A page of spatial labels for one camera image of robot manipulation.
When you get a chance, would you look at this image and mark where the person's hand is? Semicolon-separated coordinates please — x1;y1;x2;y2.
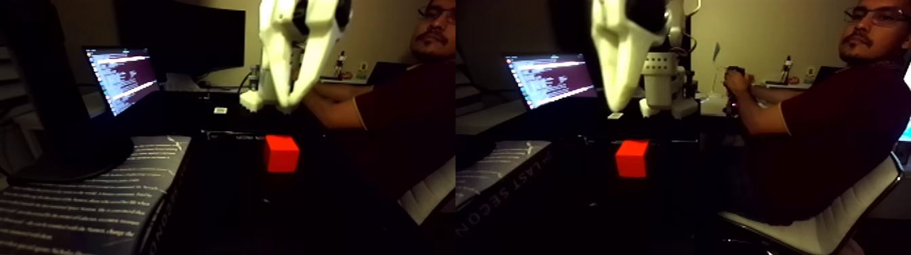
723;65;752;98

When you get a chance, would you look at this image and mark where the dark leader arm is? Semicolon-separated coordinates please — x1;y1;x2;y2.
723;65;747;119

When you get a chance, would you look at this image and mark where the person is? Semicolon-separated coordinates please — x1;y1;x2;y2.
302;0;456;202
722;0;911;228

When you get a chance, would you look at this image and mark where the grey book white lettering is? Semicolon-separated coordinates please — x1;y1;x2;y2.
0;135;194;255
455;140;553;240

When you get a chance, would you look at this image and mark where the large dark monitor with stand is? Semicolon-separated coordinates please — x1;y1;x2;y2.
0;0;136;184

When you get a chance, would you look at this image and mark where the black flat monitor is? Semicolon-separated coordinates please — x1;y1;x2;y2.
116;0;247;78
549;0;595;56

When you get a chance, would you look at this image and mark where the red cube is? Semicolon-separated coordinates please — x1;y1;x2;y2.
615;139;651;179
264;134;302;174

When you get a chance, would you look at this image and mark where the open laptop lit screen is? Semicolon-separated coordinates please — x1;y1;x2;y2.
504;53;600;112
83;47;162;118

